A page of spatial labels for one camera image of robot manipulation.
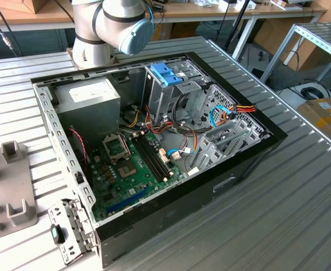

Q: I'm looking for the brown cardboard panel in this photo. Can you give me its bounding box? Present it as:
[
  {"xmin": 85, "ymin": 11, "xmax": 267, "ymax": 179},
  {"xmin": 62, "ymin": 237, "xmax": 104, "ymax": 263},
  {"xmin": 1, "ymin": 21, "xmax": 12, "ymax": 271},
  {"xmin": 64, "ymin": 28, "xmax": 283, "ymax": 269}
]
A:
[{"xmin": 252, "ymin": 16, "xmax": 324, "ymax": 72}]

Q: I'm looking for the black cable with connector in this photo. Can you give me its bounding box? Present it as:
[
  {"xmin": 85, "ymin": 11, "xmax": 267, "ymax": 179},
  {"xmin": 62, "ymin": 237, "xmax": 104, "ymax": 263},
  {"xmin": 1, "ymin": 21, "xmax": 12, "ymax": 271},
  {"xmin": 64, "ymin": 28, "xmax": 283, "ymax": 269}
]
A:
[{"xmin": 0, "ymin": 0, "xmax": 24, "ymax": 56}]

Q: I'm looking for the blue wire with white plug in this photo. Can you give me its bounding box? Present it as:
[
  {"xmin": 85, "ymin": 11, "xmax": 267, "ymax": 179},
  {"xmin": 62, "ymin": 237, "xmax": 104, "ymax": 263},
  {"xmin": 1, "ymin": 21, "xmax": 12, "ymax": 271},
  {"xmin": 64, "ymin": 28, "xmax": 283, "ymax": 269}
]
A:
[{"xmin": 167, "ymin": 148, "xmax": 196, "ymax": 161}]

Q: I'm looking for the metal socket cover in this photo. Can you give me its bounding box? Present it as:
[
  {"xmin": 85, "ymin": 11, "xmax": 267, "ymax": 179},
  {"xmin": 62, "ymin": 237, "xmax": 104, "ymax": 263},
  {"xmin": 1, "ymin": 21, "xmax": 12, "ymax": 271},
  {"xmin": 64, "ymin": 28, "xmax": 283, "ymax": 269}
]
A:
[{"xmin": 102, "ymin": 134, "xmax": 132, "ymax": 165}]

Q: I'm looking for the grey metal drive cage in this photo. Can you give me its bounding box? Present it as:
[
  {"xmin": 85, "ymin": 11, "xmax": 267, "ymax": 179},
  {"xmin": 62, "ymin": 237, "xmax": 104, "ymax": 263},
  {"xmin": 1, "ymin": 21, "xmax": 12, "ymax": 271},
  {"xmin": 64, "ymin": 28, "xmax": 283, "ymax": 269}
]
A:
[{"xmin": 141, "ymin": 60, "xmax": 211, "ymax": 125}]

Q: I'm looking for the metal slat shelf frame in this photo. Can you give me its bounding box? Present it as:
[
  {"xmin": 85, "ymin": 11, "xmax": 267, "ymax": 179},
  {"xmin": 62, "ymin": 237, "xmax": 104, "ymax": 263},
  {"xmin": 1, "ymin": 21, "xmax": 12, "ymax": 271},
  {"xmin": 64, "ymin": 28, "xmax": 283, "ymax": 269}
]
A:
[{"xmin": 260, "ymin": 21, "xmax": 331, "ymax": 85}]

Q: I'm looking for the yellow wire bundle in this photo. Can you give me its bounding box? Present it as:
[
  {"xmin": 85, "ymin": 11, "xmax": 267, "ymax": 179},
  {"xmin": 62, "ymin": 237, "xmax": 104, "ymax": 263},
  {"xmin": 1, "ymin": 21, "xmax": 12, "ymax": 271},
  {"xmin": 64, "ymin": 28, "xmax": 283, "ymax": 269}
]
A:
[{"xmin": 128, "ymin": 109, "xmax": 141, "ymax": 128}]

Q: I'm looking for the red yellow power wire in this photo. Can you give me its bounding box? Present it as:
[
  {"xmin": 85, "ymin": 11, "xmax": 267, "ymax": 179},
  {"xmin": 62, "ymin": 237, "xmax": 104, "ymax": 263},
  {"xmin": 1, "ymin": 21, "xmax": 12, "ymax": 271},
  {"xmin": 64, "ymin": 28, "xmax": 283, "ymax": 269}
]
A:
[{"xmin": 227, "ymin": 103, "xmax": 256, "ymax": 121}]

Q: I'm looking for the black latch with teal tab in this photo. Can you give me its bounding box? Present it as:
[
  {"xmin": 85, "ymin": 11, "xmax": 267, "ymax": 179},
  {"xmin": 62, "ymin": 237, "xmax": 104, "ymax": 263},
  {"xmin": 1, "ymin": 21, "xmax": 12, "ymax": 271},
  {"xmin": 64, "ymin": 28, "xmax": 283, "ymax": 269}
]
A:
[{"xmin": 50, "ymin": 224, "xmax": 66, "ymax": 245}]

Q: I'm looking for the black cable coil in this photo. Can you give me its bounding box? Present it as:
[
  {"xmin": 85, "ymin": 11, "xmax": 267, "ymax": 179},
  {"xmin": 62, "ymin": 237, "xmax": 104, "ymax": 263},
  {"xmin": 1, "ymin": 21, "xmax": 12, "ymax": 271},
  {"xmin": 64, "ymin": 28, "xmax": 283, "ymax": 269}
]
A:
[{"xmin": 300, "ymin": 86, "xmax": 326, "ymax": 100}]

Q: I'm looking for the grey parts rack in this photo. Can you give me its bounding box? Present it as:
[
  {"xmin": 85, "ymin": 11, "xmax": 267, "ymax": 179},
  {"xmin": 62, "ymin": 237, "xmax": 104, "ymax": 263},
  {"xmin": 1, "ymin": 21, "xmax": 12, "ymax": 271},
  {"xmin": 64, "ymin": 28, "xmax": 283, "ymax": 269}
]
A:
[{"xmin": 0, "ymin": 140, "xmax": 39, "ymax": 243}]

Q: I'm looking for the red black fan wire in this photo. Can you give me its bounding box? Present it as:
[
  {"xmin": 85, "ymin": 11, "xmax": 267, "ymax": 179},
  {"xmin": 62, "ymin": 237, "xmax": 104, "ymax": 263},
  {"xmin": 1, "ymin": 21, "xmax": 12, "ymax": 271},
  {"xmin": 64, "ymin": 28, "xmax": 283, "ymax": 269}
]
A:
[{"xmin": 68, "ymin": 128, "xmax": 89, "ymax": 171}]

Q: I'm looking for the blue plastic disk carrier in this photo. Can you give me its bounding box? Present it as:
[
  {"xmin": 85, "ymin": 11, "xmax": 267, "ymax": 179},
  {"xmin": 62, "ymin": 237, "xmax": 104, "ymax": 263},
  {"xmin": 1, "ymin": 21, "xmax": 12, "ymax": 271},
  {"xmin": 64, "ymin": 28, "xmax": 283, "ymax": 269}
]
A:
[{"xmin": 150, "ymin": 62, "xmax": 177, "ymax": 87}]

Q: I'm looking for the black open PC case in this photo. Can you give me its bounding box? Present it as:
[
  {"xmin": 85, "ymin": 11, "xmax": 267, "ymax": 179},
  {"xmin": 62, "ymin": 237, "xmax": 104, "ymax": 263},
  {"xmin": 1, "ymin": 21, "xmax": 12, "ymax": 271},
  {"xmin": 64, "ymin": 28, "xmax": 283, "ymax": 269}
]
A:
[{"xmin": 31, "ymin": 51, "xmax": 288, "ymax": 269}]

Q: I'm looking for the green motherboard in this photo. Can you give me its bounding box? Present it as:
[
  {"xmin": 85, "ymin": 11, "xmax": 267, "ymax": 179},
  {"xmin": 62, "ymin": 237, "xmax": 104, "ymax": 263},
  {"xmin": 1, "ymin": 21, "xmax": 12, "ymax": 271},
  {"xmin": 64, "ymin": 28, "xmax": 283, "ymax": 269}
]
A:
[{"xmin": 89, "ymin": 131, "xmax": 183, "ymax": 222}]

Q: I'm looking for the silver metal disk bay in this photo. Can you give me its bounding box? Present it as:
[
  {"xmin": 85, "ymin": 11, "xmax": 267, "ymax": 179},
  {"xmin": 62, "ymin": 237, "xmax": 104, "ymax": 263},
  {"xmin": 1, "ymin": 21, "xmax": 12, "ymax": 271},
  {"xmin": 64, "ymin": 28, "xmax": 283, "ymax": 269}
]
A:
[{"xmin": 188, "ymin": 118, "xmax": 268, "ymax": 176}]

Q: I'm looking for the small cardboard box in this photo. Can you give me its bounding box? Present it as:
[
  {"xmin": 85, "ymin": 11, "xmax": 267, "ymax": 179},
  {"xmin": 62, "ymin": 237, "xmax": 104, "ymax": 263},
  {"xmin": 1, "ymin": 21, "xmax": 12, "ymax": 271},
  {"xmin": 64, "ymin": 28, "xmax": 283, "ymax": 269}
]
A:
[{"xmin": 1, "ymin": 0, "xmax": 49, "ymax": 14}]

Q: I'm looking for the cardboard box with labels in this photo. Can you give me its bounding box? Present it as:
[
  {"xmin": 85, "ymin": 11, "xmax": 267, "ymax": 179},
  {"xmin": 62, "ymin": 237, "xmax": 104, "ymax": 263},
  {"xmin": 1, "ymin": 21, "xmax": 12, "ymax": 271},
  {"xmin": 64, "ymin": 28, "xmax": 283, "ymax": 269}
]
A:
[{"xmin": 297, "ymin": 97, "xmax": 331, "ymax": 155}]

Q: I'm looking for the grey power supply unit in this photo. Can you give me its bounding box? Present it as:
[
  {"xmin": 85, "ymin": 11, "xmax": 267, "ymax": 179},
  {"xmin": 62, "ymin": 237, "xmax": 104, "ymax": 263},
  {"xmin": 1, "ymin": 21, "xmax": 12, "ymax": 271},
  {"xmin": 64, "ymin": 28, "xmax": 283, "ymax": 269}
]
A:
[{"xmin": 52, "ymin": 77, "xmax": 121, "ymax": 147}]

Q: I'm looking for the black RAM slot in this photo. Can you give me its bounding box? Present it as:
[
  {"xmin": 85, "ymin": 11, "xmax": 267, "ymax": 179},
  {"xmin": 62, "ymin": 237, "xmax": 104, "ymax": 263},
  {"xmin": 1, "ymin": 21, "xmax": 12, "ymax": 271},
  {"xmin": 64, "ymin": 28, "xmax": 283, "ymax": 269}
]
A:
[
  {"xmin": 133, "ymin": 137, "xmax": 163, "ymax": 183},
  {"xmin": 136, "ymin": 137, "xmax": 166, "ymax": 183},
  {"xmin": 140, "ymin": 137, "xmax": 169, "ymax": 181},
  {"xmin": 143, "ymin": 136, "xmax": 172, "ymax": 178}
]

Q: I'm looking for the black tripod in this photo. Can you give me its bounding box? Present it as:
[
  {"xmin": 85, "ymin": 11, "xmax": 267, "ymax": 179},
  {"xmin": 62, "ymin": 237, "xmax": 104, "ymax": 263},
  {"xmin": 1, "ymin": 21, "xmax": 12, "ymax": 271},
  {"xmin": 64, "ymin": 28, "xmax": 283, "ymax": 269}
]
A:
[{"xmin": 224, "ymin": 0, "xmax": 251, "ymax": 52}]

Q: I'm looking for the blue expansion slot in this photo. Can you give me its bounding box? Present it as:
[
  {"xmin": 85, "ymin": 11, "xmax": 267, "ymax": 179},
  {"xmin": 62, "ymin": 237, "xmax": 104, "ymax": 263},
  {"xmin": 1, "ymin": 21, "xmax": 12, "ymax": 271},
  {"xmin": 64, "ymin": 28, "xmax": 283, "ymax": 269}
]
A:
[{"xmin": 106, "ymin": 185, "xmax": 151, "ymax": 215}]

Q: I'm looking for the silver expansion card retainer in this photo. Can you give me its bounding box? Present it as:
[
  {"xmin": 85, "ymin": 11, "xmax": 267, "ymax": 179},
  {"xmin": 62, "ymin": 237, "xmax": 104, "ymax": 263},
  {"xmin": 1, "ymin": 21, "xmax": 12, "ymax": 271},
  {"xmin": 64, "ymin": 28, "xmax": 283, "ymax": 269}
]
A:
[{"xmin": 47, "ymin": 197, "xmax": 99, "ymax": 266}]

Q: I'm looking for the red wire bundle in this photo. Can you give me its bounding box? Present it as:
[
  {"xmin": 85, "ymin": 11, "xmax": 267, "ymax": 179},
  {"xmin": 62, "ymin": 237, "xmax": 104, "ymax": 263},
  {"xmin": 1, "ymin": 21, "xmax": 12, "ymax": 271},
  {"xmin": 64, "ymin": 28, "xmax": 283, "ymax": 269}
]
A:
[{"xmin": 144, "ymin": 104, "xmax": 198, "ymax": 147}]

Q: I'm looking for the CPU socket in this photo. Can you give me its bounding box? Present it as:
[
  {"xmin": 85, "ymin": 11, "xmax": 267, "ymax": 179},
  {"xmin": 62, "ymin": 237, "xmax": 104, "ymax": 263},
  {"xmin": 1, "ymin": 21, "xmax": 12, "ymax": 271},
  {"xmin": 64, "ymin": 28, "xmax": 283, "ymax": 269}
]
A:
[{"xmin": 119, "ymin": 164, "xmax": 138, "ymax": 181}]

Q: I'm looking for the blue SATA wire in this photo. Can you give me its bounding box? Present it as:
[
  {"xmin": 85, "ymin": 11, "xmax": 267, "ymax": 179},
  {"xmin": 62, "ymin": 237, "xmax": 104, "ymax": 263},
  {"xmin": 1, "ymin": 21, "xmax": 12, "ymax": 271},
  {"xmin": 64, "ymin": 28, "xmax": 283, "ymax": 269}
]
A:
[{"xmin": 210, "ymin": 104, "xmax": 234, "ymax": 129}]

